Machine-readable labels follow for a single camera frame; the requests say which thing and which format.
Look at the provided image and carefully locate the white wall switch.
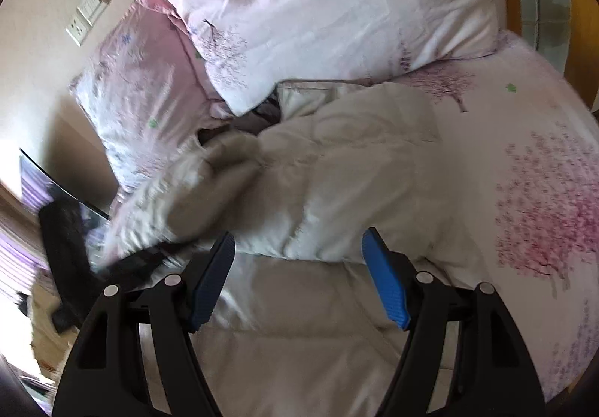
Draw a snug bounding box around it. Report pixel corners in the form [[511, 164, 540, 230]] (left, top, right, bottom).
[[77, 0, 112, 22]]

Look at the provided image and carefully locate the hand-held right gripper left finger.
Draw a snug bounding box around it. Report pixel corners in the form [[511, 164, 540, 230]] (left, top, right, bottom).
[[51, 231, 236, 417]]

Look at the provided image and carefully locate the white wall socket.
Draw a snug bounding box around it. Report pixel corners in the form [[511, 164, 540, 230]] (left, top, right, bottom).
[[66, 15, 91, 48]]

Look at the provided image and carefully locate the white puffer jacket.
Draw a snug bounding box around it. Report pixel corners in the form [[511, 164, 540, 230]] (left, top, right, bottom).
[[100, 82, 492, 417]]

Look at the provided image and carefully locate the glass-top nightstand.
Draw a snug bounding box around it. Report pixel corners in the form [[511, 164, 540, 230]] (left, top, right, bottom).
[[19, 148, 110, 230]]

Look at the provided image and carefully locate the floral bed sheet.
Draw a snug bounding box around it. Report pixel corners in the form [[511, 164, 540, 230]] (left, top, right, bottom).
[[393, 30, 599, 404]]

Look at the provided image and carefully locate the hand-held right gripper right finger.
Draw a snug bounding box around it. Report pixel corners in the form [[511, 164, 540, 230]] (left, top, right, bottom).
[[361, 226, 547, 417]]

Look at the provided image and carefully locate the pink floral pillow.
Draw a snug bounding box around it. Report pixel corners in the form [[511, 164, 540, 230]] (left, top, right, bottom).
[[70, 0, 235, 193]]

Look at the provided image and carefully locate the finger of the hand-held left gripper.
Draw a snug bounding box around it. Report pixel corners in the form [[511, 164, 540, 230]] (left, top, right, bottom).
[[94, 243, 192, 292]]

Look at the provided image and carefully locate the white floral pillow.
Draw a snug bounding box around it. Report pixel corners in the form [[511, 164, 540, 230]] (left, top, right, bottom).
[[154, 0, 504, 115]]

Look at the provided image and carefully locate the purple striped curtain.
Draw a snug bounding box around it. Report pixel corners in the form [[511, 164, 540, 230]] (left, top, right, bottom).
[[0, 173, 52, 305]]

